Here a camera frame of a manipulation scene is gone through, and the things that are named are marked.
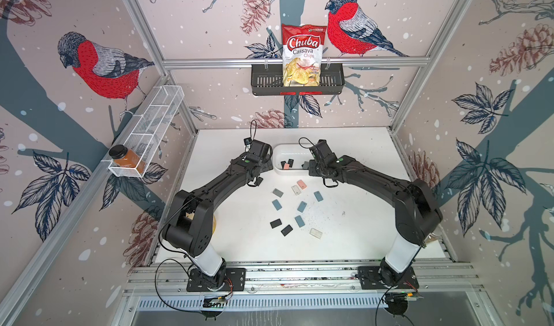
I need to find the blue eraser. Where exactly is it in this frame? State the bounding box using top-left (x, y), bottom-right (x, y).
top-left (272, 200), bottom-right (282, 210)
top-left (295, 216), bottom-right (305, 228)
top-left (297, 201), bottom-right (307, 213)
top-left (314, 191), bottom-right (323, 202)

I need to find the white eraser bottom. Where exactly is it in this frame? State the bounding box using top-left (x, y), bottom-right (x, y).
top-left (310, 228), bottom-right (323, 239)

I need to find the white eraser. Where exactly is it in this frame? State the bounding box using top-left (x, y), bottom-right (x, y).
top-left (310, 228), bottom-right (323, 239)
top-left (291, 185), bottom-right (302, 195)

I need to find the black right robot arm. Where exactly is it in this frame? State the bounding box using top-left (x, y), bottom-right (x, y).
top-left (308, 139), bottom-right (443, 288)

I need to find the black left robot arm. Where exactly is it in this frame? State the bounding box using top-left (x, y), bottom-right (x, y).
top-left (160, 140), bottom-right (273, 289)

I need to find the white storage box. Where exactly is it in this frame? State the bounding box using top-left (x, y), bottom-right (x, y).
top-left (272, 144), bottom-right (312, 177)

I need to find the grey eraser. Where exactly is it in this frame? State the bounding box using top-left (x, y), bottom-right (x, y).
top-left (273, 189), bottom-right (284, 198)

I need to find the white eraser upper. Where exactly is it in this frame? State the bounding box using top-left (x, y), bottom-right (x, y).
top-left (291, 185), bottom-right (302, 195)

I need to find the black eraser bottom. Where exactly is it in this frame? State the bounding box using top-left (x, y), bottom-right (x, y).
top-left (281, 225), bottom-right (293, 236)

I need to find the Chuba cassava chips bag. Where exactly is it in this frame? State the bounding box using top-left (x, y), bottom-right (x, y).
top-left (281, 24), bottom-right (327, 86)

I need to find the orange spice jar black lid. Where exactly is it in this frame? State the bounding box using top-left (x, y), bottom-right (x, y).
top-left (108, 145), bottom-right (146, 174)

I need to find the black wire wall basket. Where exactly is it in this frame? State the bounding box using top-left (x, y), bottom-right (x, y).
top-left (251, 62), bottom-right (346, 96)

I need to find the clear acrylic wall shelf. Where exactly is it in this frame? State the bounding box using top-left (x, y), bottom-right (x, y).
top-left (108, 85), bottom-right (184, 178)

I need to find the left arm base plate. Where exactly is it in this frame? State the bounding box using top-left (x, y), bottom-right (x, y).
top-left (186, 268), bottom-right (246, 292)

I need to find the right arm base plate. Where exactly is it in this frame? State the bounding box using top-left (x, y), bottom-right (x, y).
top-left (355, 266), bottom-right (419, 290)

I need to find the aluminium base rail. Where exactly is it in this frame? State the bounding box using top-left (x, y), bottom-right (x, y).
top-left (122, 259), bottom-right (484, 297)

